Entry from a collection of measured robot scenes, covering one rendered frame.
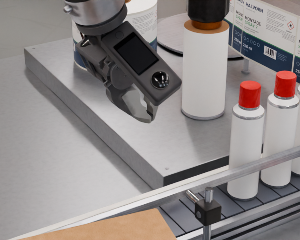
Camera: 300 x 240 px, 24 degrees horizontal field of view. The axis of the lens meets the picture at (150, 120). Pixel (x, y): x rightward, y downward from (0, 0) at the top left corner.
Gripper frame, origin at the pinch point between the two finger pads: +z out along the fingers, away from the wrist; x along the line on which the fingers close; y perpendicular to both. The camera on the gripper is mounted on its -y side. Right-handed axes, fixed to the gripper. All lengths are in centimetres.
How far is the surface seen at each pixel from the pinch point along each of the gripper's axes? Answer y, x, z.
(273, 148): -6.3, -15.4, 17.7
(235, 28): 35, -42, 31
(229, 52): 38, -41, 40
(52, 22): 280, -77, 172
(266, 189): -7.0, -11.5, 24.6
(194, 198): -9.4, 2.6, 9.5
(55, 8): 301, -88, 179
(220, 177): -7.8, -3.5, 12.1
